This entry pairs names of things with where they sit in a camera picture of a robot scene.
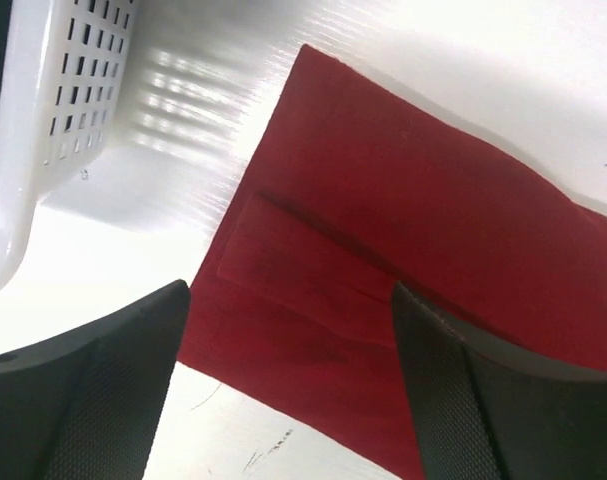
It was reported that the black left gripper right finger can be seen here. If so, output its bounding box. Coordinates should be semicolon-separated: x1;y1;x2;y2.
391;283;607;479

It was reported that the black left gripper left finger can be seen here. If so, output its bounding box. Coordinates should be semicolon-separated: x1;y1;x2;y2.
0;280;190;479

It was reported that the white plastic basket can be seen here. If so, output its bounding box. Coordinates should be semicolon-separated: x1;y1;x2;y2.
0;1;139;290

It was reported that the dark red t shirt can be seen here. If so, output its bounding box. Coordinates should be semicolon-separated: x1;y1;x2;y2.
178;46;607;479

